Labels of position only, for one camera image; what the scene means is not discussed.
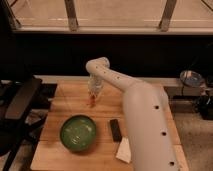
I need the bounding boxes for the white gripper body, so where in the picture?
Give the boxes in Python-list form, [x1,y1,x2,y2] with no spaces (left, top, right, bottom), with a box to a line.
[88,75,103,97]

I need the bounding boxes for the white sponge block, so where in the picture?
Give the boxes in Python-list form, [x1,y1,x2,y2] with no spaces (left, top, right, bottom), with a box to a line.
[116,137,131,163]

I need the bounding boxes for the black rectangular block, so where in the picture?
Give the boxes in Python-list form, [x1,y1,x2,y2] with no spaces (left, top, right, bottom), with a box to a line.
[110,119,122,142]

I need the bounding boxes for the green bowl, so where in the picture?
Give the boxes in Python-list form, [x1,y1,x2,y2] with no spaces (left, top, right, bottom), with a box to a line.
[60,115,97,152]

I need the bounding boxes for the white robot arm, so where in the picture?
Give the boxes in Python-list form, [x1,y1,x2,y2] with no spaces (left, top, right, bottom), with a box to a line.
[86,57,179,171]

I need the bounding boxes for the round metal disc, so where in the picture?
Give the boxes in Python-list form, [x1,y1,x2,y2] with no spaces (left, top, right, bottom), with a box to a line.
[180,70,204,87]

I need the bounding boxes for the black office chair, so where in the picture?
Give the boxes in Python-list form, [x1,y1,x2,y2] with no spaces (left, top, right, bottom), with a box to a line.
[0,78,45,171]

